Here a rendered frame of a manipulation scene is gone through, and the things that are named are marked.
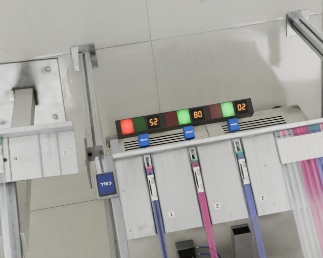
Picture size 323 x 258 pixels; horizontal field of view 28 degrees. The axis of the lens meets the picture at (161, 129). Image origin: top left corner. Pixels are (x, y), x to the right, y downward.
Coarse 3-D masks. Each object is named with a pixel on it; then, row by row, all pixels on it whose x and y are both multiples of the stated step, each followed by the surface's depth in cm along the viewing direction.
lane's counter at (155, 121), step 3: (147, 117) 157; (150, 117) 157; (153, 117) 157; (156, 117) 157; (147, 120) 156; (150, 120) 156; (153, 120) 157; (156, 120) 157; (150, 123) 156; (153, 123) 156; (156, 123) 156; (159, 123) 156; (150, 126) 156; (153, 126) 156; (156, 126) 156; (159, 126) 156
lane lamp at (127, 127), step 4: (120, 120) 156; (124, 120) 156; (128, 120) 156; (124, 124) 156; (128, 124) 156; (132, 124) 156; (124, 128) 156; (128, 128) 156; (132, 128) 156; (124, 132) 156; (128, 132) 156; (132, 132) 156
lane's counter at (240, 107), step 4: (244, 100) 159; (236, 104) 158; (240, 104) 158; (244, 104) 158; (236, 108) 158; (240, 108) 158; (244, 108) 158; (236, 112) 158; (240, 112) 158; (244, 112) 158
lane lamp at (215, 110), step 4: (216, 104) 158; (212, 108) 158; (216, 108) 158; (220, 108) 158; (212, 112) 158; (216, 112) 158; (220, 112) 158; (212, 116) 157; (216, 116) 157; (220, 116) 157
